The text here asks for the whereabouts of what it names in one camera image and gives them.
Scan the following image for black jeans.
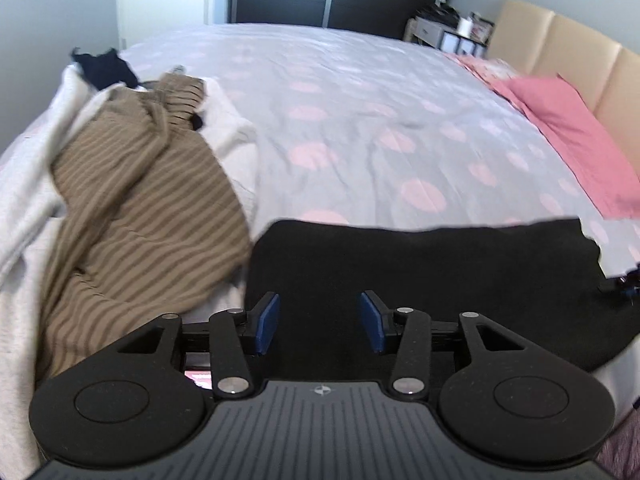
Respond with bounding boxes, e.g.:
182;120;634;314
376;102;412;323
244;219;639;380

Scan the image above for beige padded headboard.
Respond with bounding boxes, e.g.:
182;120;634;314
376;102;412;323
486;0;640;167

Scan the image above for white bedside shelf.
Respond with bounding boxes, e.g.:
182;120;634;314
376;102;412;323
402;2;495;58

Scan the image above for pink pillow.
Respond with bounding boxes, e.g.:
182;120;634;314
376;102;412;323
449;54;639;220

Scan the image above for dark navy garment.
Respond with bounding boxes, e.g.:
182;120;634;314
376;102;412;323
70;48;140;90

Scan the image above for purple fluffy rug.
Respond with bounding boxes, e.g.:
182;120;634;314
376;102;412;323
597;411;640;480

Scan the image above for grey duvet with pink dots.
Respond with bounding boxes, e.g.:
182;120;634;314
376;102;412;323
122;25;639;274

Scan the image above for cream white garment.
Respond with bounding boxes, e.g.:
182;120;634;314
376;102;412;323
1;65;127;479

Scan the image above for brown striped garment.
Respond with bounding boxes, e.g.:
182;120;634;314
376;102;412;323
36;74;250;380

